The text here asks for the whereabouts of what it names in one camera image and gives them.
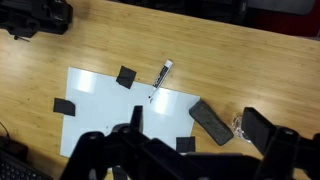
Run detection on white paper sheet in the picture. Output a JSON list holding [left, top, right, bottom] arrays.
[[60, 67, 200, 157]]

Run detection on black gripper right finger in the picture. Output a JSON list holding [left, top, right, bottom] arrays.
[[241, 107, 276, 155]]

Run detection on clear crystal glass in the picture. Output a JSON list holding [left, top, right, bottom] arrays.
[[232, 116, 251, 143]]

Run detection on black laptop keyboard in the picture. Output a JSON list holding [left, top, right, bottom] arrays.
[[0, 136, 53, 180]]

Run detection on black whiteboard eraser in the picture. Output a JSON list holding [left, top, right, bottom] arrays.
[[189, 100, 234, 146]]

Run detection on black clamp mount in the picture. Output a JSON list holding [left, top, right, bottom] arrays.
[[0, 0, 73, 38]]

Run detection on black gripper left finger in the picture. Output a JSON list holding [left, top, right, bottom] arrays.
[[130, 106, 143, 132]]

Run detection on white black Expo marker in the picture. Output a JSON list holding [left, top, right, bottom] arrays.
[[149, 59, 173, 98]]

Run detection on black tape square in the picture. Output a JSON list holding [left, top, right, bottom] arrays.
[[53, 98, 76, 116], [176, 136, 196, 153], [116, 66, 136, 89]]

